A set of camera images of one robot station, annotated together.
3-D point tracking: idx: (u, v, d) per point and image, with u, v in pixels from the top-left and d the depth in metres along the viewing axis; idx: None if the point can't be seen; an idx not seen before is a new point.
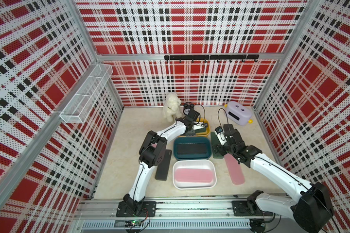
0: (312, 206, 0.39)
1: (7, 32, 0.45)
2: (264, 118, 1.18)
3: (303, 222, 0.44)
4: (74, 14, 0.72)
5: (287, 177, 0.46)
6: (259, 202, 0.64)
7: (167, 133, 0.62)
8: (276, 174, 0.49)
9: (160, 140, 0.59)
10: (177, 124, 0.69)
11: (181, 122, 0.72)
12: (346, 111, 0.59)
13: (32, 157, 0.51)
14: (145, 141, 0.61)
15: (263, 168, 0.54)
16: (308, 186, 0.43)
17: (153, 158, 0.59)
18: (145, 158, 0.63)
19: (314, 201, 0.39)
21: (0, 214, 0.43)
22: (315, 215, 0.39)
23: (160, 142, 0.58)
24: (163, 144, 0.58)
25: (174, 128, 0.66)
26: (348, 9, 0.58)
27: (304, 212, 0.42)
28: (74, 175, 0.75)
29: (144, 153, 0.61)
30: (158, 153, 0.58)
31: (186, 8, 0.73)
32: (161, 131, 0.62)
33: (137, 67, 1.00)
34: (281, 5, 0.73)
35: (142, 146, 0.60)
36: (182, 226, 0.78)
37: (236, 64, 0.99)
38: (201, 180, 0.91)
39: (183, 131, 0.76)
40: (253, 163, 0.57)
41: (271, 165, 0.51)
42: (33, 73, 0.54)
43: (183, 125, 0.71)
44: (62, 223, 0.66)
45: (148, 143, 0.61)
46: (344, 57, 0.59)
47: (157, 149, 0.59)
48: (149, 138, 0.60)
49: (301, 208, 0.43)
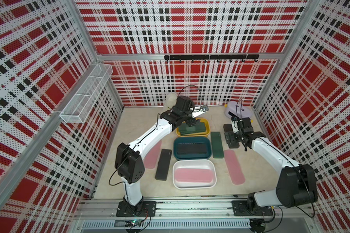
0: (291, 178, 0.42)
1: (7, 32, 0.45)
2: (264, 118, 1.18)
3: (283, 197, 0.47)
4: (73, 14, 0.72)
5: (278, 155, 0.50)
6: (257, 199, 0.65)
7: (144, 143, 0.50)
8: (269, 151, 0.54)
9: (131, 156, 0.54)
10: (159, 126, 0.55)
11: (165, 120, 0.58)
12: (346, 111, 0.59)
13: (32, 156, 0.51)
14: (116, 156, 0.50)
15: (260, 147, 0.59)
16: (295, 164, 0.46)
17: (130, 175, 0.50)
18: (124, 174, 0.54)
19: (294, 175, 0.43)
21: (0, 214, 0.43)
22: (293, 188, 0.43)
23: (132, 158, 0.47)
24: (137, 160, 0.46)
25: (154, 133, 0.53)
26: (348, 9, 0.58)
27: (283, 185, 0.46)
28: (74, 175, 0.75)
29: (122, 169, 0.52)
30: (133, 171, 0.48)
31: (186, 8, 0.73)
32: (136, 141, 0.50)
33: (137, 67, 1.00)
34: (281, 5, 0.73)
35: (116, 161, 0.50)
36: (182, 226, 0.78)
37: (236, 64, 0.99)
38: (201, 180, 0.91)
39: (168, 130, 0.58)
40: (254, 143, 0.62)
41: (269, 145, 0.55)
42: (32, 73, 0.54)
43: (167, 125, 0.56)
44: (62, 223, 0.66)
45: (121, 158, 0.50)
46: (344, 57, 0.59)
47: (131, 167, 0.48)
48: (121, 152, 0.49)
49: (283, 181, 0.46)
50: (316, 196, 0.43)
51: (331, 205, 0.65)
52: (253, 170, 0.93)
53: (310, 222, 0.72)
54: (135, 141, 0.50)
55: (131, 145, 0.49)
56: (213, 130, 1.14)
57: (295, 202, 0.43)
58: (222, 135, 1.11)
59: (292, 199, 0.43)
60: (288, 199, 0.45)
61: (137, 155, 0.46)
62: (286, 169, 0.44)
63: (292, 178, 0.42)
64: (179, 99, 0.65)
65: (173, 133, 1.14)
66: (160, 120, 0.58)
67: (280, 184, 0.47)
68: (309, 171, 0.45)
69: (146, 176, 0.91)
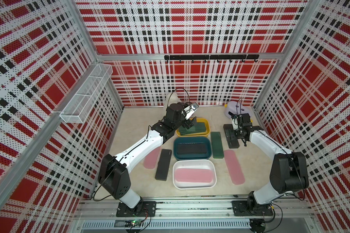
0: (283, 165, 0.45)
1: (7, 32, 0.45)
2: (264, 118, 1.18)
3: (275, 184, 0.50)
4: (74, 14, 0.72)
5: (273, 144, 0.53)
6: (257, 197, 0.65)
7: (131, 156, 0.47)
8: (265, 141, 0.58)
9: (116, 169, 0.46)
10: (149, 139, 0.53)
11: (156, 131, 0.56)
12: (346, 111, 0.59)
13: (32, 156, 0.51)
14: (100, 169, 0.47)
15: (257, 138, 0.63)
16: (288, 151, 0.48)
17: (114, 191, 0.45)
18: (108, 189, 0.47)
19: (286, 162, 0.45)
21: (0, 214, 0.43)
22: (285, 174, 0.45)
23: (117, 172, 0.43)
24: (122, 174, 0.42)
25: (143, 145, 0.51)
26: (348, 9, 0.58)
27: (276, 172, 0.49)
28: (74, 175, 0.75)
29: (106, 183, 0.47)
30: (118, 186, 0.44)
31: (186, 8, 0.73)
32: (123, 153, 0.47)
33: (137, 67, 1.00)
34: (281, 5, 0.73)
35: (100, 175, 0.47)
36: (182, 226, 0.78)
37: (236, 64, 0.99)
38: (201, 180, 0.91)
39: (158, 143, 0.56)
40: (252, 136, 0.66)
41: (265, 136, 0.58)
42: (32, 73, 0.54)
43: (158, 137, 0.55)
44: (62, 223, 0.66)
45: (105, 171, 0.46)
46: (344, 57, 0.59)
47: (115, 181, 0.44)
48: (106, 165, 0.46)
49: (275, 168, 0.49)
50: (306, 182, 0.46)
51: (331, 205, 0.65)
52: (253, 170, 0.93)
53: (310, 222, 0.72)
54: (123, 152, 0.48)
55: (118, 158, 0.46)
56: (213, 130, 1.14)
57: (286, 188, 0.46)
58: (222, 135, 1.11)
59: (284, 185, 0.46)
60: (280, 185, 0.48)
61: (123, 168, 0.43)
62: (278, 156, 0.47)
63: (284, 164, 0.45)
64: (169, 110, 0.60)
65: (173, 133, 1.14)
66: (151, 131, 0.56)
67: (273, 172, 0.50)
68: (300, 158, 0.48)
69: (146, 176, 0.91)
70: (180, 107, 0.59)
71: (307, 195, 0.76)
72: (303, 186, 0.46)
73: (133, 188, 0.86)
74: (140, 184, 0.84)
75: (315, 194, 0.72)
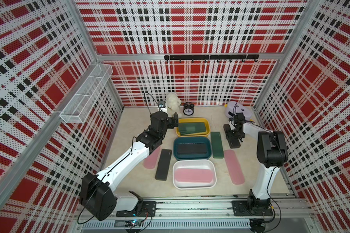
0: (265, 139, 0.56)
1: (7, 32, 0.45)
2: (264, 118, 1.18)
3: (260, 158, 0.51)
4: (74, 14, 0.72)
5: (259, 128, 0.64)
6: (255, 192, 0.67)
7: (115, 173, 0.44)
8: (253, 127, 0.70)
9: (99, 188, 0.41)
10: (134, 152, 0.51)
11: (141, 142, 0.54)
12: (346, 111, 0.59)
13: (32, 157, 0.51)
14: (81, 190, 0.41)
15: (247, 127, 0.75)
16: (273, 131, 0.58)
17: (98, 212, 0.42)
18: (91, 211, 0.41)
19: (267, 137, 0.56)
21: (0, 214, 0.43)
22: (266, 147, 0.55)
23: (100, 191, 0.40)
24: (106, 194, 0.40)
25: (128, 159, 0.48)
26: (348, 9, 0.58)
27: (259, 148, 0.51)
28: (74, 175, 0.75)
29: (88, 205, 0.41)
30: (102, 207, 0.41)
31: (186, 8, 0.73)
32: (106, 171, 0.44)
33: (137, 67, 1.00)
34: (281, 5, 0.73)
35: (81, 196, 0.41)
36: (182, 226, 0.78)
37: (236, 64, 0.99)
38: (201, 180, 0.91)
39: (145, 155, 0.54)
40: (243, 126, 0.78)
41: (254, 124, 0.68)
42: (32, 73, 0.54)
43: (143, 149, 0.52)
44: (62, 223, 0.66)
45: (86, 191, 0.43)
46: (344, 57, 0.59)
47: (98, 202, 0.41)
48: (87, 185, 0.43)
49: (259, 144, 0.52)
50: (286, 156, 0.54)
51: (331, 205, 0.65)
52: (253, 170, 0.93)
53: (310, 222, 0.72)
54: (105, 170, 0.45)
55: (99, 176, 0.43)
56: (213, 130, 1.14)
57: (268, 160, 0.55)
58: (222, 135, 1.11)
59: (266, 158, 0.56)
60: (263, 159, 0.57)
61: (107, 187, 0.41)
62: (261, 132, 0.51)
63: (265, 139, 0.55)
64: (153, 119, 0.57)
65: (173, 133, 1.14)
66: (136, 142, 0.54)
67: (258, 148, 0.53)
68: (280, 135, 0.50)
69: (146, 176, 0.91)
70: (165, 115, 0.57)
71: (307, 195, 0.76)
72: (283, 160, 0.55)
73: (133, 188, 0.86)
74: (140, 184, 0.84)
75: (315, 193, 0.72)
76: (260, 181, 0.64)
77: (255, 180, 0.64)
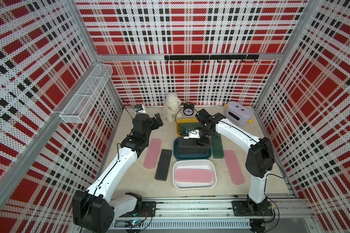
0: (257, 155, 0.49)
1: (7, 32, 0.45)
2: (264, 118, 1.18)
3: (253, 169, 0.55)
4: (74, 14, 0.72)
5: (241, 135, 0.55)
6: (253, 197, 0.66)
7: (106, 183, 0.43)
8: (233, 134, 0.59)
9: (93, 203, 0.45)
10: (122, 158, 0.50)
11: (127, 147, 0.53)
12: (346, 111, 0.59)
13: (32, 157, 0.51)
14: (74, 210, 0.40)
15: (225, 131, 0.62)
16: (257, 140, 0.52)
17: (98, 227, 0.41)
18: (89, 228, 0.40)
19: (259, 152, 0.48)
21: (0, 214, 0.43)
22: (259, 161, 0.49)
23: (95, 206, 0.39)
24: (102, 207, 0.39)
25: (117, 167, 0.47)
26: (348, 9, 0.58)
27: (250, 160, 0.54)
28: (74, 175, 0.74)
29: (85, 222, 0.42)
30: (100, 220, 0.40)
31: (186, 8, 0.73)
32: (96, 183, 0.43)
33: (137, 67, 1.00)
34: (281, 5, 0.73)
35: (76, 216, 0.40)
36: (182, 226, 0.78)
37: (236, 64, 0.99)
38: (201, 180, 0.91)
39: (133, 159, 0.53)
40: (218, 128, 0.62)
41: (231, 126, 0.59)
42: (33, 73, 0.54)
43: (131, 154, 0.52)
44: (62, 223, 0.66)
45: (80, 209, 0.41)
46: (344, 57, 0.59)
47: (96, 216, 0.40)
48: (79, 202, 0.40)
49: (249, 158, 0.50)
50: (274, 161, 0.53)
51: (331, 205, 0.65)
52: None
53: (310, 222, 0.72)
54: (96, 183, 0.43)
55: (91, 191, 0.41)
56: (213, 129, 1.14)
57: (262, 171, 0.51)
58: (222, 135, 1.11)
59: (260, 170, 0.51)
60: (257, 171, 0.53)
61: (101, 199, 0.39)
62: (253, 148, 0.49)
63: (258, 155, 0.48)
64: (135, 122, 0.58)
65: (173, 134, 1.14)
66: (122, 148, 0.53)
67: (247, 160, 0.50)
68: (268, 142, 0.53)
69: (146, 176, 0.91)
70: (146, 116, 0.58)
71: (307, 195, 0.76)
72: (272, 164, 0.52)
73: (133, 188, 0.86)
74: (140, 184, 0.84)
75: (315, 193, 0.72)
76: (257, 188, 0.62)
77: (251, 186, 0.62)
